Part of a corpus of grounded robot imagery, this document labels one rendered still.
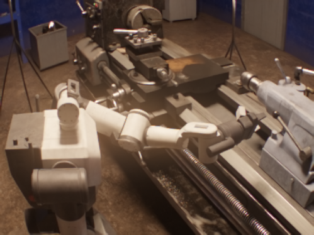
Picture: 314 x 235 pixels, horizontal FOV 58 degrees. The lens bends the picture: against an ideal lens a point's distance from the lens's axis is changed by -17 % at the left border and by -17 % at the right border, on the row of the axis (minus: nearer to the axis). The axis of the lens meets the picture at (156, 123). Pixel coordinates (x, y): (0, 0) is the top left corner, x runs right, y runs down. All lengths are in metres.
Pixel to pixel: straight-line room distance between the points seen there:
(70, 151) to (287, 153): 0.85
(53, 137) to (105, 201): 1.54
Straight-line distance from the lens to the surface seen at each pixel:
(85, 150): 0.91
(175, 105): 1.75
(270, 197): 1.35
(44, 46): 4.48
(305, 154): 1.24
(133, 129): 1.13
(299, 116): 1.30
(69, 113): 0.91
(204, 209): 1.83
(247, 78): 1.55
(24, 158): 0.95
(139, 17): 2.39
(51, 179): 0.81
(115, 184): 2.56
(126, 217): 2.32
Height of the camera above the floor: 1.79
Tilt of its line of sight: 35 degrees down
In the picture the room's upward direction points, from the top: 2 degrees counter-clockwise
